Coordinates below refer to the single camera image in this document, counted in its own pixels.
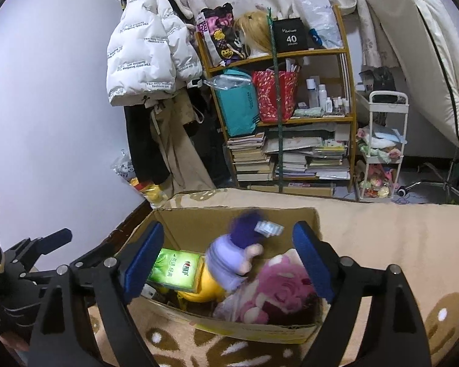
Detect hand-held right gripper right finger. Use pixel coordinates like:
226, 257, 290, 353
293, 220, 433, 367

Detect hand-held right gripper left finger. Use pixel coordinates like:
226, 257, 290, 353
26, 221, 165, 367

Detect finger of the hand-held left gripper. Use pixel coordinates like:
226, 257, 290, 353
2, 228, 73, 273
23, 243, 118, 289

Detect green tissue pack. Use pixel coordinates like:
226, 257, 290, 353
149, 248, 204, 291

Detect pink bear plush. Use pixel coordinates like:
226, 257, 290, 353
214, 254, 323, 325

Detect purple-haired plush doll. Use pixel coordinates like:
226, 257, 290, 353
204, 208, 284, 292

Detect cardboard box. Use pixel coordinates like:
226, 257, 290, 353
115, 206, 330, 345

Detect yellow plush toy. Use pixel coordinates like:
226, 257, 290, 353
178, 264, 227, 303

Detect plastic bag of toys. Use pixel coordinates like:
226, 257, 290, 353
113, 152, 166, 204

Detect pile of magazines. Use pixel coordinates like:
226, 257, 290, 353
266, 124, 353, 181

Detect beige hanging trousers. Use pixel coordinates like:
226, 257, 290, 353
149, 97, 217, 195

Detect black hanging garment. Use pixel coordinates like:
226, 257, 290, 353
123, 101, 171, 186

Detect stack of old books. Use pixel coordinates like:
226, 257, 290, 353
226, 132, 276, 183

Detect black tote bag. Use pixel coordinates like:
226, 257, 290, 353
184, 84, 232, 189

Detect green pole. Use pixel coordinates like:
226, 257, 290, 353
267, 7, 286, 194

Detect metal chair base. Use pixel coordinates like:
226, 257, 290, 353
396, 153, 459, 205

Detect group of toiletry bottles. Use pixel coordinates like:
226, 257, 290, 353
305, 78, 350, 115

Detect teal paper bag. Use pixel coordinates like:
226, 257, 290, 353
213, 69, 260, 137

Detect red gift bag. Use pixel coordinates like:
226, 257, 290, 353
252, 69, 300, 123

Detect white trolley cart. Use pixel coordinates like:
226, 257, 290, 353
356, 91, 410, 201

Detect black handbag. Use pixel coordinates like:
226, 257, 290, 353
360, 67, 397, 93

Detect white puffer jacket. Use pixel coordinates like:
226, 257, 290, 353
106, 0, 203, 107

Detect wooden shelf unit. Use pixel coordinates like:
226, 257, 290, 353
195, 6, 358, 201

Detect black carton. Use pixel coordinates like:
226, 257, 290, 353
271, 18, 311, 51

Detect patterned cartoon bag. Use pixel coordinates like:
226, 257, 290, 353
197, 3, 249, 67

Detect blonde wig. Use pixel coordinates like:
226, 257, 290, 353
233, 11, 274, 56

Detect white mattress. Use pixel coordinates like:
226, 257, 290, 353
365, 0, 459, 150

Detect clear plastic bag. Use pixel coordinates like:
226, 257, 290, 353
293, 0, 343, 50

